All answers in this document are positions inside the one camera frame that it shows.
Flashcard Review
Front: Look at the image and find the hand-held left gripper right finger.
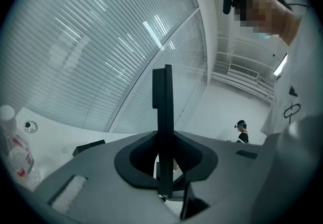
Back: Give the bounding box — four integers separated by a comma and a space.
173, 131, 278, 221

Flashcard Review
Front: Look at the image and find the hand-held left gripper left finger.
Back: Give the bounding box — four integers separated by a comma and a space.
35, 131, 183, 224

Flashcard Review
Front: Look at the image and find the black telephone base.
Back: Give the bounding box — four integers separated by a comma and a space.
72, 139, 106, 157

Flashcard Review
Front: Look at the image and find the clear plastic water bottle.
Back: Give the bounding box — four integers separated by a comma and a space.
0, 105, 42, 192

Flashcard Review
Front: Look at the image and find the white air vent grille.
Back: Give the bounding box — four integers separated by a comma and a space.
228, 63, 260, 80

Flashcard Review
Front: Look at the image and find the ceiling light strip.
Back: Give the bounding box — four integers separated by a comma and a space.
273, 53, 289, 76

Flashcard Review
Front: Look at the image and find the person in white shirt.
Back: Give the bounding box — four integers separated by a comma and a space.
259, 7, 323, 139

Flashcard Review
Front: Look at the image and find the person's head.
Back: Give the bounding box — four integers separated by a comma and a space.
233, 0, 303, 47

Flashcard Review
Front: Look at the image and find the round table cable grommet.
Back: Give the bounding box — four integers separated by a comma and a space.
24, 121, 38, 133

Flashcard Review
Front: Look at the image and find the black head-mounted camera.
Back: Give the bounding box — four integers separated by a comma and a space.
222, 0, 256, 15

